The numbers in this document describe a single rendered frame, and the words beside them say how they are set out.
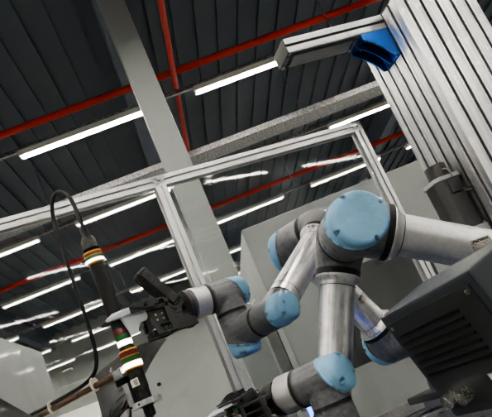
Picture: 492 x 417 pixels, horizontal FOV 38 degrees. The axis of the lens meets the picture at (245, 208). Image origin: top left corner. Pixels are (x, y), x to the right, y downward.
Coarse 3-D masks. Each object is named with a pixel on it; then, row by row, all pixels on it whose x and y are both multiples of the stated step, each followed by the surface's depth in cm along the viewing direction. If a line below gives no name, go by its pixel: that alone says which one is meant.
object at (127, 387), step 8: (120, 368) 156; (120, 376) 156; (120, 384) 156; (128, 384) 155; (128, 392) 155; (128, 400) 155; (136, 400) 155; (144, 400) 151; (152, 400) 151; (136, 408) 151
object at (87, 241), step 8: (88, 232) 164; (88, 240) 162; (88, 248) 165; (96, 248) 165; (136, 368) 154; (128, 376) 155; (136, 376) 154; (144, 376) 155; (136, 384) 153; (144, 384) 154; (136, 392) 153; (144, 392) 153; (144, 408) 153; (152, 408) 153
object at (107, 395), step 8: (144, 344) 176; (152, 344) 173; (160, 344) 172; (144, 352) 172; (152, 352) 170; (120, 360) 176; (144, 360) 169; (152, 360) 167; (104, 368) 178; (144, 368) 165; (96, 376) 178; (104, 376) 176; (112, 384) 171; (96, 392) 174; (104, 392) 171; (112, 392) 168; (120, 392) 164; (104, 400) 169; (112, 400) 165; (120, 400) 162; (104, 408) 166; (112, 408) 162; (120, 408) 159; (128, 408) 157; (104, 416) 164; (112, 416) 160
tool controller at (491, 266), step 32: (480, 256) 92; (416, 288) 115; (448, 288) 95; (480, 288) 90; (384, 320) 112; (416, 320) 104; (448, 320) 98; (480, 320) 92; (416, 352) 109; (448, 352) 101; (480, 352) 96; (448, 384) 106; (480, 384) 100
